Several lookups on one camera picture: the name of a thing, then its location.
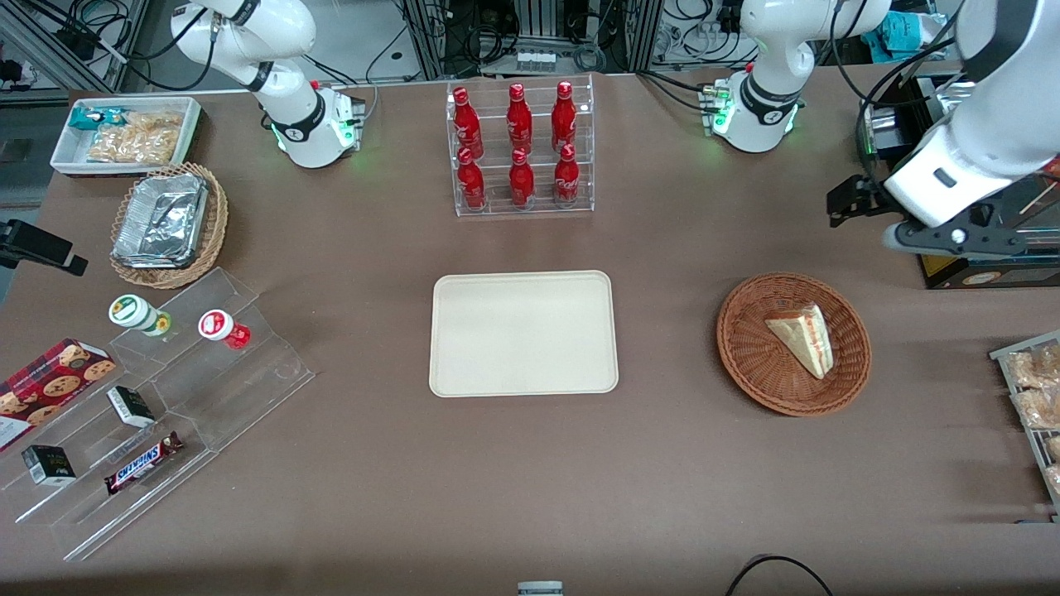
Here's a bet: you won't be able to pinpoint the triangular sandwich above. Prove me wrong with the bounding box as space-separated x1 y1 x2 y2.
765 303 832 380

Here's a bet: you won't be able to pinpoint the tray of packaged pastries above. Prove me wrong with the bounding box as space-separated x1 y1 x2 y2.
989 330 1060 522

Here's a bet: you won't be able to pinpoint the large brown wicker basket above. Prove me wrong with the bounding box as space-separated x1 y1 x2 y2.
716 273 872 416

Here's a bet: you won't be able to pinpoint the beige plastic tray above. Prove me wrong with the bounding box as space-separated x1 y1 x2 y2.
429 271 619 398

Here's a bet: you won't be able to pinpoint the small tan wicker basket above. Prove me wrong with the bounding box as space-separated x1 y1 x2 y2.
109 163 229 290

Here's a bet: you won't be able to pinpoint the black food warmer cabinet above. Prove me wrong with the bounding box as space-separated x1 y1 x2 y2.
857 70 1060 291

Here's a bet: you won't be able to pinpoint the teal plastic bag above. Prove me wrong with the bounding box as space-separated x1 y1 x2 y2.
861 12 950 65

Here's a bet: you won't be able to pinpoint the wrapped pastry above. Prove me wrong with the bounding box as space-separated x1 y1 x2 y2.
1014 388 1060 430
1005 346 1060 391

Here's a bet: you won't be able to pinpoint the red cola bottle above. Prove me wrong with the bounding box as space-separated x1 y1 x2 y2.
457 147 488 211
553 144 581 206
453 87 484 158
508 149 537 209
552 80 578 153
506 83 533 155

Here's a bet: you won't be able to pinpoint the clear acrylic bottle rack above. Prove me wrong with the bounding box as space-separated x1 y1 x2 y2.
447 74 595 218

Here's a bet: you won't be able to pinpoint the red lid jar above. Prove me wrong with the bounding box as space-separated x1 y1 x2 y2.
198 309 253 350

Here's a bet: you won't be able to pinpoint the clear acrylic stepped display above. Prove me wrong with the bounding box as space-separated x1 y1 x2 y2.
0 267 316 563

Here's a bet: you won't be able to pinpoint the stacked aluminium foil trays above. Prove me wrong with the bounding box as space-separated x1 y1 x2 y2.
111 173 210 270

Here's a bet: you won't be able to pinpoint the clear bag of crackers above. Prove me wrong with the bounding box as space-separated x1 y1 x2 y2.
86 112 184 165

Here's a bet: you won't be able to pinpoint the green lid jar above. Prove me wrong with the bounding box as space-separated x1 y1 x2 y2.
108 295 173 338

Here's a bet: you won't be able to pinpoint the small black box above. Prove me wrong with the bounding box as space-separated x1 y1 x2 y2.
107 386 157 430
22 445 78 487

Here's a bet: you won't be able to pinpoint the snickers chocolate bar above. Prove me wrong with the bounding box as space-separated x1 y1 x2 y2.
104 431 186 497

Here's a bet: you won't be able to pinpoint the teal snack packet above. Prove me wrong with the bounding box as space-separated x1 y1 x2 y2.
69 107 127 132

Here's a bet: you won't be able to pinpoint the white plastic bin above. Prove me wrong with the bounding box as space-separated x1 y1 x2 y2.
50 97 204 178

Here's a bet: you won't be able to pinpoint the red cookie box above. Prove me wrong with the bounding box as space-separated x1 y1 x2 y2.
0 338 118 453

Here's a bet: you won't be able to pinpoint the black cable loop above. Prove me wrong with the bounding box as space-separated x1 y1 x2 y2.
725 554 834 596

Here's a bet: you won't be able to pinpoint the black clamp mount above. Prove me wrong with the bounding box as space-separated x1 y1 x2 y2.
0 219 89 277

